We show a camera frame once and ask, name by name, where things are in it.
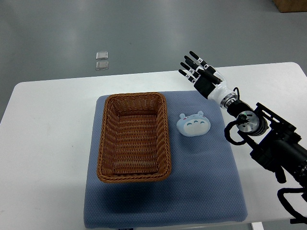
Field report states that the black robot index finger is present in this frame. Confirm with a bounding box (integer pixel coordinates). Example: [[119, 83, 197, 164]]
[[189, 51, 208, 68]]

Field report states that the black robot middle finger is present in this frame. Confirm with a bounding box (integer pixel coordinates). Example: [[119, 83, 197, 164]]
[[184, 56, 204, 71]]

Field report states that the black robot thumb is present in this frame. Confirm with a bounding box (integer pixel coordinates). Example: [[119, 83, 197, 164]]
[[202, 70, 221, 84]]

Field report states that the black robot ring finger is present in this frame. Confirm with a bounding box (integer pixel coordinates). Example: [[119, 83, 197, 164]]
[[180, 62, 200, 76]]

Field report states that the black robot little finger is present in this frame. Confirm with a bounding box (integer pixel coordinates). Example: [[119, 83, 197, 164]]
[[178, 69, 197, 83]]

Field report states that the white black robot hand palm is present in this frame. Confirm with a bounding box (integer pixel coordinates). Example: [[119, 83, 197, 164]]
[[194, 66, 236, 105]]

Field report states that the blue white plush toy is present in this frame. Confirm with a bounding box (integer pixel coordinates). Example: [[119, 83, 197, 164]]
[[177, 111, 211, 137]]

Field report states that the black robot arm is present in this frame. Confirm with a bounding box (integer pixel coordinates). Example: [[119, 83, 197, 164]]
[[179, 51, 307, 194]]

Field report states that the brown wicker basket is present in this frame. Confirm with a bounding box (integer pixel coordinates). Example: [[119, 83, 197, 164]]
[[96, 92, 172, 183]]

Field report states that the upper metal floor plate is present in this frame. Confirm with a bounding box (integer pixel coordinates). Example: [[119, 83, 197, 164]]
[[96, 51, 108, 60]]

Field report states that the metal floor plate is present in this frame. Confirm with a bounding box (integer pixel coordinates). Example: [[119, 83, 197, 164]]
[[96, 51, 108, 60], [95, 61, 109, 70]]

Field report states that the lower metal floor plate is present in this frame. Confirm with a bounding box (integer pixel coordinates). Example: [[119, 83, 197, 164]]
[[95, 61, 109, 70]]

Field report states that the blue fabric mat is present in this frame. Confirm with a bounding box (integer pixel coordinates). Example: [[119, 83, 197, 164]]
[[84, 91, 248, 229]]

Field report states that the white table leg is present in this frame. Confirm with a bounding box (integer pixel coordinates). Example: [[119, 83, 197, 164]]
[[251, 222, 264, 230]]

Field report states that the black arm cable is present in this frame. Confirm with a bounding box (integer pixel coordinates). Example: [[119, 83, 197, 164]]
[[277, 187, 307, 225]]

